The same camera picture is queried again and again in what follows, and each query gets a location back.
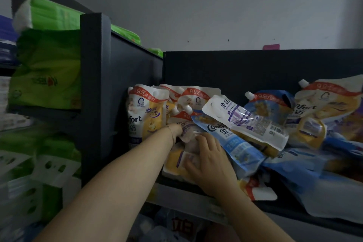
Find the person's right hand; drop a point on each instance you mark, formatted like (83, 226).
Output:
(215, 168)

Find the person's left hand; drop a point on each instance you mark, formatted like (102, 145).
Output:
(176, 131)

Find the dark metal shelf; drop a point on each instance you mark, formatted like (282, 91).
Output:
(227, 68)

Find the group of Chaoneng floral pouches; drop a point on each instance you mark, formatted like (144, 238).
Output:
(326, 103)

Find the person's left forearm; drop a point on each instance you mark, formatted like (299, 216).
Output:
(113, 190)

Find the person's right forearm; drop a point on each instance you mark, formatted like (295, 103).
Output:
(252, 219)

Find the white refill pouch red lettering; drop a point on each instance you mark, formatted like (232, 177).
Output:
(181, 224)

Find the green toilet paper pack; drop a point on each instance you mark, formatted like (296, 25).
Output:
(56, 168)
(14, 162)

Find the pink sticky note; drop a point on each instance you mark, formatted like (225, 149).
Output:
(270, 47)

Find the large green tissue pack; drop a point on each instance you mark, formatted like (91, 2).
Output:
(48, 71)

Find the stack of white boxes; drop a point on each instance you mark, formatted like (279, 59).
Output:
(14, 103)

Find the green and white tissue pack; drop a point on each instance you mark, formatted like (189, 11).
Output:
(51, 15)

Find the white toilet paper packs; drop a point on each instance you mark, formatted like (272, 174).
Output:
(22, 207)

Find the stack of blue packs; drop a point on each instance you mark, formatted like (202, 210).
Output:
(7, 37)

